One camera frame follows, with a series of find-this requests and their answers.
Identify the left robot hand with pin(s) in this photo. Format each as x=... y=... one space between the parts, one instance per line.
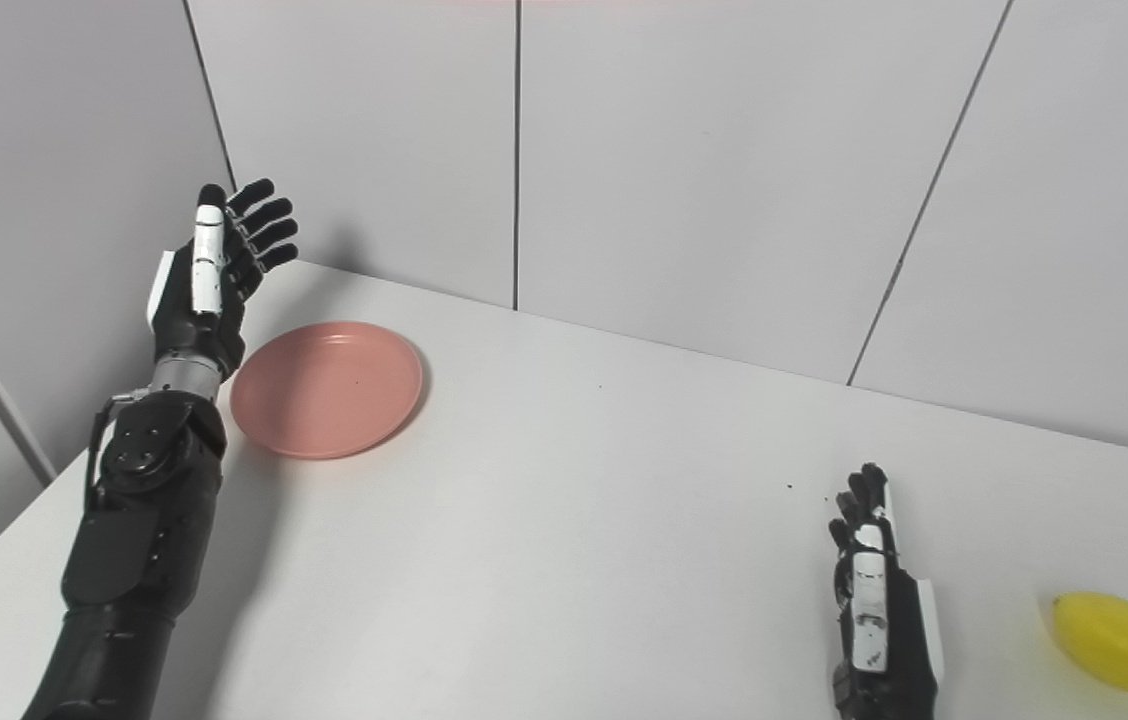
x=204 y=290

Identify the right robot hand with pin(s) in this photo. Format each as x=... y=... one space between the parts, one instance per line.
x=884 y=620

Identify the pink plate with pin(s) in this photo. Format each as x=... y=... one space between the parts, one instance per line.
x=327 y=389

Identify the yellow lemon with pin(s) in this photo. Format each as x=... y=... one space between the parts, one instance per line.
x=1116 y=640

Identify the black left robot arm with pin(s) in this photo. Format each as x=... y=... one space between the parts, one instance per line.
x=134 y=540

